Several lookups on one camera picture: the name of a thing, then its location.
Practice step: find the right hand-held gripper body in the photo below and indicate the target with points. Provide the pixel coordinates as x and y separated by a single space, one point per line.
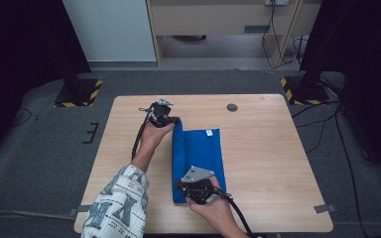
198 185

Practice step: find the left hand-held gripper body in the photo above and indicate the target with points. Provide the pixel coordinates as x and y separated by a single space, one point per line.
160 114

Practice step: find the blue towel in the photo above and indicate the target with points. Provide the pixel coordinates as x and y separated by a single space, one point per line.
198 148

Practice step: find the person's left hand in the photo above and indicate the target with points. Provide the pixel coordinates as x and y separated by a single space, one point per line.
152 135

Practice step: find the person's right hand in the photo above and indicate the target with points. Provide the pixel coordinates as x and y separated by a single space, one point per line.
213 211

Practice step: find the round dark table grommet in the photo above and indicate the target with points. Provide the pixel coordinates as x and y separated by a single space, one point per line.
232 107

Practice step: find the black stand with striped base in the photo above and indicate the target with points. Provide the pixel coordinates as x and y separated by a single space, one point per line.
77 92
306 91

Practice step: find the white panel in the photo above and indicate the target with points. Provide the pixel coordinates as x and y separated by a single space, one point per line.
109 29

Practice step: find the light wooden desk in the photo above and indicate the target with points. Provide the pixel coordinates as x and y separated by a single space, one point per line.
211 20

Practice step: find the white power strip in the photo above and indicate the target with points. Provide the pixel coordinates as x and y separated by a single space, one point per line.
277 2

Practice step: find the dark curtain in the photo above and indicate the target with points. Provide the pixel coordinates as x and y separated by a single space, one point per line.
373 82
13 66

